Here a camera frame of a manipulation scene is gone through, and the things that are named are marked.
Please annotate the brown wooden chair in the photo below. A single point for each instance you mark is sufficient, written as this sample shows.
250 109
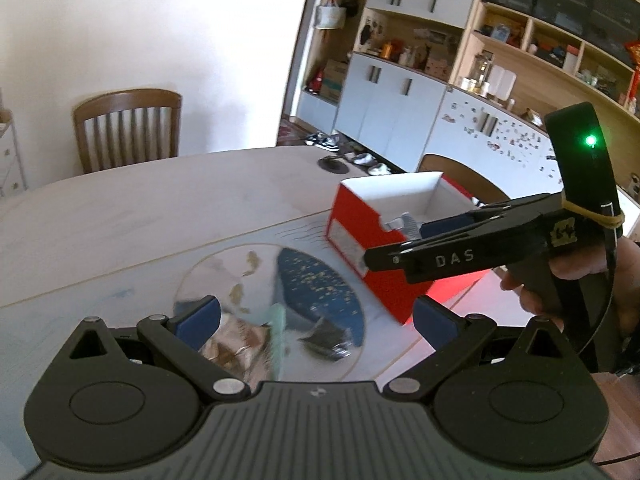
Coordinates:
465 180
127 110

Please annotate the black phone stand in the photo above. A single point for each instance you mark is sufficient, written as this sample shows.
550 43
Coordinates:
331 162

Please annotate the white shoe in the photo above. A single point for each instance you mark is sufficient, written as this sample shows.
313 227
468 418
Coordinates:
362 159
379 169

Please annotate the dark crinkled packet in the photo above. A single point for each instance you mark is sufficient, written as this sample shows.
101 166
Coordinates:
325 340

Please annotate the dark sneaker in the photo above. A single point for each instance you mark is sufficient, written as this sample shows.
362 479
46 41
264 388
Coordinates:
327 143

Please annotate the gold foil packet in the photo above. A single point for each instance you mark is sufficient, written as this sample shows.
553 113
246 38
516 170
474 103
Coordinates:
240 345

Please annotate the white and wood wall cabinet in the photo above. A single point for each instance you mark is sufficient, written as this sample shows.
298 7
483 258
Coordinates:
400 110

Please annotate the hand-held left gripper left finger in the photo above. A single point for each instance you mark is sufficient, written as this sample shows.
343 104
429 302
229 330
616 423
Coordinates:
200 317

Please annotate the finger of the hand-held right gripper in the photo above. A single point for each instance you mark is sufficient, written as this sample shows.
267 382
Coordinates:
500 212
450 259

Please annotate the hanging tote bag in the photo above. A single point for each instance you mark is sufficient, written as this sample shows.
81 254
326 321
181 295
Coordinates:
330 15

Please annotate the red cardboard box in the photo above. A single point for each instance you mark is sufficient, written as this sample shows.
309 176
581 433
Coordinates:
380 280

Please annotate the person's right hand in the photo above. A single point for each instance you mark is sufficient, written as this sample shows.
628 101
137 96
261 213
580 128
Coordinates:
630 300

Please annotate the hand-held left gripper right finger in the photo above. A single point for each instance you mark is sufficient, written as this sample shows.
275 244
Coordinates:
435 320

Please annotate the white sideboard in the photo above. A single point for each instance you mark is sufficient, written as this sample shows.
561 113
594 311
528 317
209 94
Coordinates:
10 160

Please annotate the green toothbrush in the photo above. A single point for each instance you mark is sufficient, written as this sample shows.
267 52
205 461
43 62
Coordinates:
277 335

